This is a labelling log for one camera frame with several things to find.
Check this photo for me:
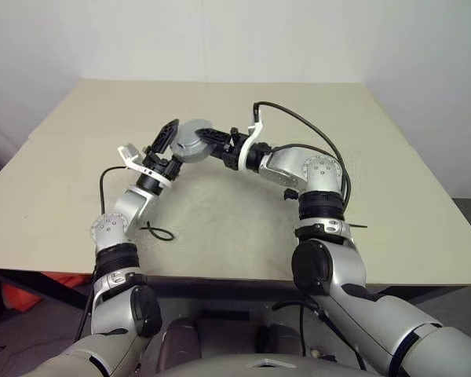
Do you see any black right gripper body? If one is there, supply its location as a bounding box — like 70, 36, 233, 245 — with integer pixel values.
217, 126, 247, 172

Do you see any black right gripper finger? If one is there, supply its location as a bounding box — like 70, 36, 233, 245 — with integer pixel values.
195, 126, 232, 147

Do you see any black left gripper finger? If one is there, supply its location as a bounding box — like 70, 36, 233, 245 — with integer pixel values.
151, 118, 181, 156

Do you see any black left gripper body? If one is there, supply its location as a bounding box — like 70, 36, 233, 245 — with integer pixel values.
142, 147, 182, 180

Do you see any grey notched motor lid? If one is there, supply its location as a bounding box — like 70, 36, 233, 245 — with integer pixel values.
178, 118, 211, 149

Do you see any dark rounded shape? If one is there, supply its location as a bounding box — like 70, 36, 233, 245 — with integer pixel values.
159, 317, 202, 371

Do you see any orange fabric bundle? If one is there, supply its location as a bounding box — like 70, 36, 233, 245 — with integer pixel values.
1, 274, 91, 313

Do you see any grey robot torso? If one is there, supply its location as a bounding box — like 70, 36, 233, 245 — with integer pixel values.
151, 350, 378, 377

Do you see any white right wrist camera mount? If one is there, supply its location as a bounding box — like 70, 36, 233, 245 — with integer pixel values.
237, 102, 266, 173

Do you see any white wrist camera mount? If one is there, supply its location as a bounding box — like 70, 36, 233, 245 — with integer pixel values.
237, 102, 266, 173
116, 143, 170, 186

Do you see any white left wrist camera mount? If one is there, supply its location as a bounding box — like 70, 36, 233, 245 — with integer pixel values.
116, 143, 170, 186

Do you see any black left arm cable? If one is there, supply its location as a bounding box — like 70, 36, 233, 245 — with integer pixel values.
99, 166, 175, 241

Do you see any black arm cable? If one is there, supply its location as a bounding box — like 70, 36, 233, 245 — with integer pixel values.
99, 166, 175, 241
252, 101, 352, 209

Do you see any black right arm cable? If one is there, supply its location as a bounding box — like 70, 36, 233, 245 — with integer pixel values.
252, 101, 352, 209

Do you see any black table frame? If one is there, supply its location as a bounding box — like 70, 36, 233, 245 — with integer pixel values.
0, 266, 468, 311

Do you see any thin black hanging cable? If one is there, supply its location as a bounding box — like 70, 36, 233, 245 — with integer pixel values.
272, 299, 372, 372
75, 269, 99, 343

